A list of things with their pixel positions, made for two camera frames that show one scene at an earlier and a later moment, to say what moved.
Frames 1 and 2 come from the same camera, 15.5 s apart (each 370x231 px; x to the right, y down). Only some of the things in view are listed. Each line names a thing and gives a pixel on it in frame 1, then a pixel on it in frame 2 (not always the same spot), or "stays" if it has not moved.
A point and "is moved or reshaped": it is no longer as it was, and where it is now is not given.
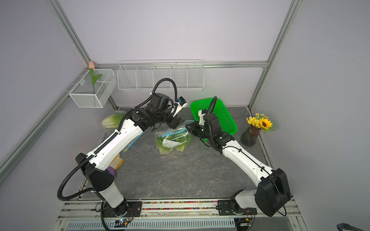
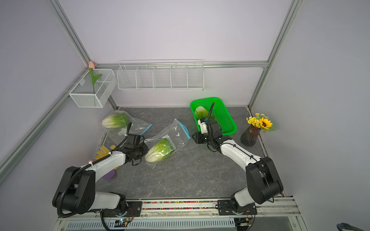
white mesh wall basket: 93,89 stays
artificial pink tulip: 91,66 stays
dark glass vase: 250,135 stays
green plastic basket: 227,123 stays
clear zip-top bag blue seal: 174,140 is moved or reshaped
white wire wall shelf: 142,74 stays
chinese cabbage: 180,136 to 200,112
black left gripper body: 172,121 to 140,151
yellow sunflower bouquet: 261,121 stays
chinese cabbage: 182,137 to 163,149
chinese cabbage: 113,121 stays
